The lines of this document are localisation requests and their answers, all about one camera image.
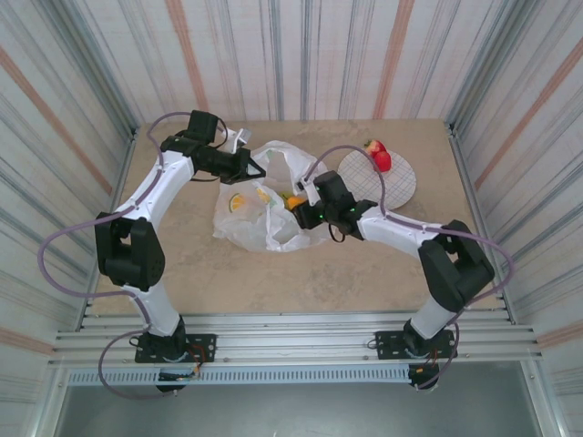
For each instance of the yellow-orange pear-shaped fruit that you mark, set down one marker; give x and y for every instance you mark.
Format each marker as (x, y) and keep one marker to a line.
(295, 201)

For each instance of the white lemon-print plastic bag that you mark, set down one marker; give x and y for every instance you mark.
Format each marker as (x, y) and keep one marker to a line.
(246, 227)

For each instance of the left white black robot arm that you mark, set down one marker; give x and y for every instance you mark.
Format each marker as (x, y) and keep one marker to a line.
(132, 255)

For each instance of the white grid-pattern plate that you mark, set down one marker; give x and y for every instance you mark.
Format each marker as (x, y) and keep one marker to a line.
(396, 186)

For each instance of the red strawberry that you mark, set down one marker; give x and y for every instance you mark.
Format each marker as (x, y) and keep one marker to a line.
(374, 148)

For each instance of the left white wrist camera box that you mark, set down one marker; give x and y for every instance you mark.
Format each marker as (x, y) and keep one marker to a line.
(309, 190)

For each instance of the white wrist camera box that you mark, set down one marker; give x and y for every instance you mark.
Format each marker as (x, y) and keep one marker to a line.
(309, 190)
(239, 139)

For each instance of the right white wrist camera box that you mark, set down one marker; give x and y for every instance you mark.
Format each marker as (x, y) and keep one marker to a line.
(239, 139)

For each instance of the aluminium rail frame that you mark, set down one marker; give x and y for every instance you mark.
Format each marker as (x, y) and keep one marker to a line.
(296, 341)

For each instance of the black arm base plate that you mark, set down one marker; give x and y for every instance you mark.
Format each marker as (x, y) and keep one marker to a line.
(205, 346)
(387, 343)

